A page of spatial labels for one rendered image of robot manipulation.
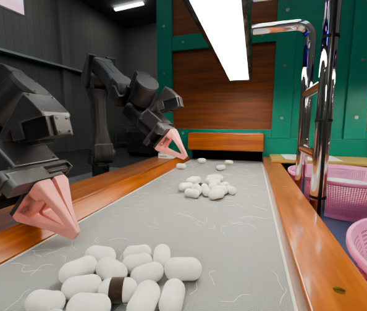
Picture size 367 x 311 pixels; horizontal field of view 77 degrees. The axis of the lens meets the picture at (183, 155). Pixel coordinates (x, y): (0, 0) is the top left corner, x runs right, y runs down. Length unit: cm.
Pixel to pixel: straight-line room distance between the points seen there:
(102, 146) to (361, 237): 75
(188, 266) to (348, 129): 89
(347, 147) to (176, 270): 89
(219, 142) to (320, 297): 77
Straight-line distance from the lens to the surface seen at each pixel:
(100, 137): 87
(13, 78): 37
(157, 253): 27
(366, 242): 39
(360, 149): 106
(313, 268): 26
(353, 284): 25
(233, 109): 100
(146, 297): 21
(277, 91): 100
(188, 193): 49
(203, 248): 31
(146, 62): 1119
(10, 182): 32
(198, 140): 95
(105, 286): 23
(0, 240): 36
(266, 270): 29
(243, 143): 93
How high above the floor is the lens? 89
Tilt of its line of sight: 8 degrees down
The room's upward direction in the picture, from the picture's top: straight up
